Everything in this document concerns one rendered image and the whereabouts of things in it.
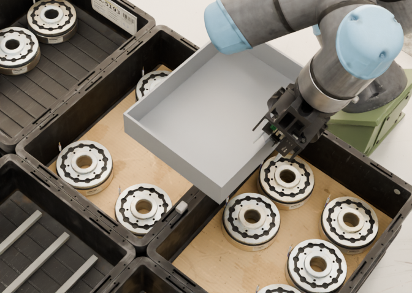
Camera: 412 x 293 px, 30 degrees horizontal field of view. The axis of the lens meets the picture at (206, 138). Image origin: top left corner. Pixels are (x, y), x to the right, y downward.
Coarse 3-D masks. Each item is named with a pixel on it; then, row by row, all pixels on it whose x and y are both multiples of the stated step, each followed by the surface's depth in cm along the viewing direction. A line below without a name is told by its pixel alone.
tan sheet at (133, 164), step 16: (128, 96) 153; (112, 112) 151; (96, 128) 149; (112, 128) 149; (112, 144) 147; (128, 144) 147; (128, 160) 145; (144, 160) 145; (160, 160) 146; (128, 176) 143; (144, 176) 143; (160, 176) 144; (176, 176) 144; (112, 192) 141; (176, 192) 142; (112, 208) 139
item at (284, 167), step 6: (282, 168) 142; (288, 168) 142; (294, 168) 142; (276, 174) 141; (294, 174) 142; (276, 180) 140; (294, 180) 141; (282, 186) 140; (288, 186) 140; (294, 186) 140
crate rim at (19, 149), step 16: (176, 32) 150; (128, 48) 147; (192, 48) 148; (112, 64) 145; (96, 80) 143; (80, 96) 140; (64, 112) 138; (32, 160) 132; (48, 176) 130; (192, 192) 130; (96, 208) 128; (112, 224) 126; (160, 224) 127; (128, 240) 125; (144, 240) 125
